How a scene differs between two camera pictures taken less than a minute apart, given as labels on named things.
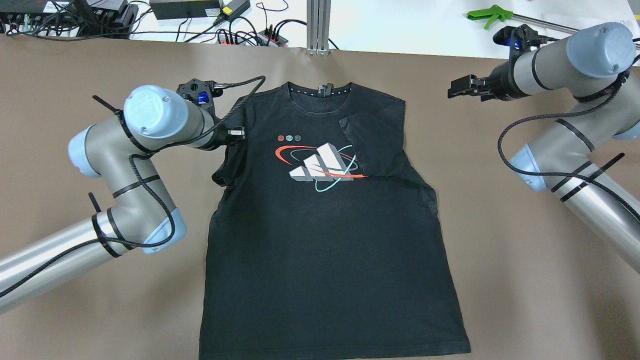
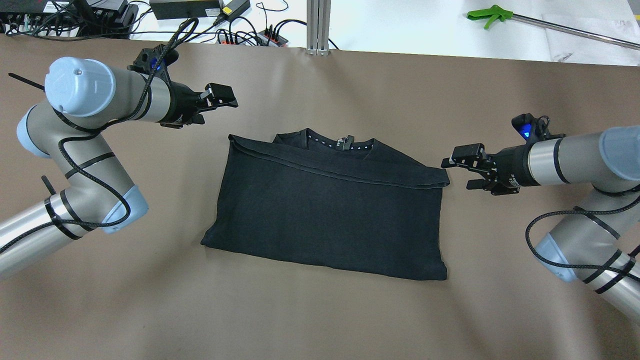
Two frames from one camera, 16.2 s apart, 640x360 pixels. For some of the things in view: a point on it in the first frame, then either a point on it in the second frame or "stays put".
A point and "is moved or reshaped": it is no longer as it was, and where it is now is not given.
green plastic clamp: (494, 12) stays put
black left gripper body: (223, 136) → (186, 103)
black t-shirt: (321, 243) is moved or reshaped
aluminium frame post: (318, 23) stays put
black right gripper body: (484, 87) → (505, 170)
